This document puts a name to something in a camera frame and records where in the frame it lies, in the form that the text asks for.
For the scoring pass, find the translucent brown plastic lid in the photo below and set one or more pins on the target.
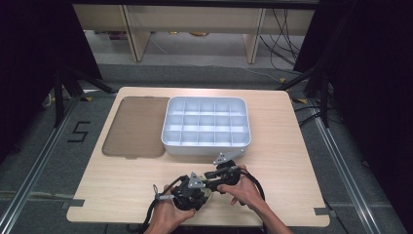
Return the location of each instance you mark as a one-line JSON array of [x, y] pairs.
[[138, 128]]

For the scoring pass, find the black metal stand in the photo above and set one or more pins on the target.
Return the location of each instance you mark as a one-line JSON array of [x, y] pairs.
[[60, 97], [324, 97]]

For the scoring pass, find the aluminium floor rail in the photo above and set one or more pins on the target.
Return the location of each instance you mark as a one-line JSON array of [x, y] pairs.
[[344, 175], [35, 169]]

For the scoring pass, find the person's left hand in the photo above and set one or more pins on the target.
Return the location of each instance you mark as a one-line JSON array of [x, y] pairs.
[[165, 214]]

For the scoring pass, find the person's right hand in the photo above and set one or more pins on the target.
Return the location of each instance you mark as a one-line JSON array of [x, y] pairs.
[[246, 193]]

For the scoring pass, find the black curtain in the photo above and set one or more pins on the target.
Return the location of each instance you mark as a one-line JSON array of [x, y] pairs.
[[35, 48], [373, 81]]

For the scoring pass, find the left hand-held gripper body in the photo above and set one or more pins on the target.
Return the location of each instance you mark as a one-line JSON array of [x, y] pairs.
[[190, 196]]

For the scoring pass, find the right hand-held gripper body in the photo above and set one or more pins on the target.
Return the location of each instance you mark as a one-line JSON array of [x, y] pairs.
[[229, 174]]

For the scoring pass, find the white divided organizer box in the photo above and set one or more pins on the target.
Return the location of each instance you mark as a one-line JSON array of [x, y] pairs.
[[206, 148]]

